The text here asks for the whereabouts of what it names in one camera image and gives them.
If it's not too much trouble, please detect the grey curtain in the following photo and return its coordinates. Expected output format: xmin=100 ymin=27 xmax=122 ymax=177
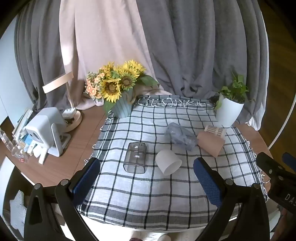
xmin=15 ymin=1 xmax=269 ymax=130

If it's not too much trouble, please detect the plaid checkered tablecloth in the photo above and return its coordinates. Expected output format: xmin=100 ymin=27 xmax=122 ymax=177
xmin=78 ymin=95 xmax=264 ymax=232

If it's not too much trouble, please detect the white plastic cup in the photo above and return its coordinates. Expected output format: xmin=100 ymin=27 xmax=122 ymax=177
xmin=155 ymin=150 xmax=182 ymax=176

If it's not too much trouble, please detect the wooden white desk lamp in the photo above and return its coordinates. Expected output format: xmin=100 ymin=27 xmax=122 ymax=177
xmin=42 ymin=39 xmax=83 ymax=133

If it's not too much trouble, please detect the clear acrylic organizer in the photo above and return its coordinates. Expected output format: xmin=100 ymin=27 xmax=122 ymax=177
xmin=1 ymin=130 xmax=29 ymax=163

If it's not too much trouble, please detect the patterned paper cup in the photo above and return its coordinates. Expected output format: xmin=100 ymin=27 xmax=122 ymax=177
xmin=204 ymin=126 xmax=226 ymax=138

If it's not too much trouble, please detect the stack of books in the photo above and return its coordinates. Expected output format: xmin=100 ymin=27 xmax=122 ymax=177
xmin=11 ymin=109 xmax=37 ymax=163

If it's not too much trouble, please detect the clear grey square cup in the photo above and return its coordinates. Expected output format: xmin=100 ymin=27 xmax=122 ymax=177
xmin=123 ymin=142 xmax=147 ymax=174

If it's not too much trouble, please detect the white pot green plant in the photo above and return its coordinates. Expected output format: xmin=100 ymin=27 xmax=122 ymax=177
xmin=215 ymin=73 xmax=255 ymax=127

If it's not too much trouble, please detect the white round chair frame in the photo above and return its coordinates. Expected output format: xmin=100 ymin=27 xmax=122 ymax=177
xmin=259 ymin=6 xmax=296 ymax=151

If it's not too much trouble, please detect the white mesh chair back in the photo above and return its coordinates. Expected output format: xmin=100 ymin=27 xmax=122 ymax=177
xmin=10 ymin=190 xmax=27 ymax=237

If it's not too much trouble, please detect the white desktop device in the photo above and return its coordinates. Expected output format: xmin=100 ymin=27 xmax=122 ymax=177
xmin=25 ymin=107 xmax=71 ymax=165

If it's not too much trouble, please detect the pink curtain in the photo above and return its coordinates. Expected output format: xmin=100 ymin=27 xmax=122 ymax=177
xmin=59 ymin=1 xmax=174 ymax=110

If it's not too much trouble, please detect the blue vase with sunflowers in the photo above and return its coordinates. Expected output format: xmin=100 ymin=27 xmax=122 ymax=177
xmin=85 ymin=60 xmax=159 ymax=118

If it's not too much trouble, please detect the pink plastic cup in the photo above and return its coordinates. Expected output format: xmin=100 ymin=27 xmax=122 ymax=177
xmin=197 ymin=131 xmax=225 ymax=158

